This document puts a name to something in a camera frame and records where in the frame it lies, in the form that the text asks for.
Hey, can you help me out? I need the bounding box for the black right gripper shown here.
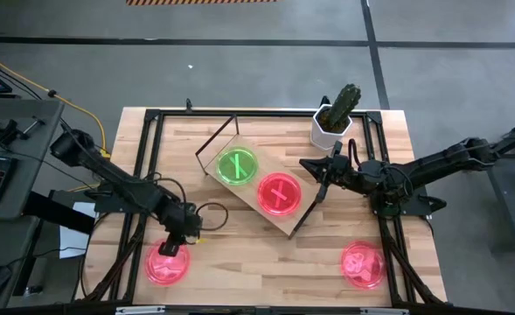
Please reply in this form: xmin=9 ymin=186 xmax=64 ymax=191
xmin=299 ymin=152 xmax=364 ymax=190

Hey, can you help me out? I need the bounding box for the green translucent plastic plate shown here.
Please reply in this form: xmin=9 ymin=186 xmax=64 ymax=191
xmin=216 ymin=145 xmax=260 ymax=186

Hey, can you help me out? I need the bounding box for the white hexagonal plant pot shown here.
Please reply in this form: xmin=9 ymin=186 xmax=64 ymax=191
xmin=310 ymin=103 xmax=353 ymax=152

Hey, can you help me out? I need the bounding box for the green cactus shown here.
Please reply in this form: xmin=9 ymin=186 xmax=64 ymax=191
xmin=325 ymin=83 xmax=362 ymax=134

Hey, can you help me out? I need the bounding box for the white paper sheet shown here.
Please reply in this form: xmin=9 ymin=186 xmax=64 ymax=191
xmin=59 ymin=201 xmax=97 ymax=260

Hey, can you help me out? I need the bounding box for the grey desk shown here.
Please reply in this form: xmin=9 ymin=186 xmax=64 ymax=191
xmin=0 ymin=98 xmax=65 ymax=221

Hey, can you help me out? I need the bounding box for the black desk clamp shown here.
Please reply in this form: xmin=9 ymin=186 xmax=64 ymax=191
xmin=0 ymin=115 xmax=46 ymax=149

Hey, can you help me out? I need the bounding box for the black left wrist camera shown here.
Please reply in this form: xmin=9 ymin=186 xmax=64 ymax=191
xmin=157 ymin=239 xmax=182 ymax=257

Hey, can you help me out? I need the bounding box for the wooden shelf with black frame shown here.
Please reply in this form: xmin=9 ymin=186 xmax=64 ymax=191
xmin=194 ymin=113 xmax=332 ymax=241

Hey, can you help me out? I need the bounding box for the black aluminium table frame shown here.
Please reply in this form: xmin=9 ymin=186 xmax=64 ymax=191
xmin=71 ymin=98 xmax=449 ymax=307

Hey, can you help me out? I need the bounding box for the silver metal bracket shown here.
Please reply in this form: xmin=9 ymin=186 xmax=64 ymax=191
xmin=115 ymin=305 xmax=167 ymax=315
xmin=359 ymin=307 xmax=410 ymax=315

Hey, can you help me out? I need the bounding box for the yellow cable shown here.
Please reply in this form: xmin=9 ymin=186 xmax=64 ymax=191
xmin=0 ymin=48 xmax=109 ymax=158

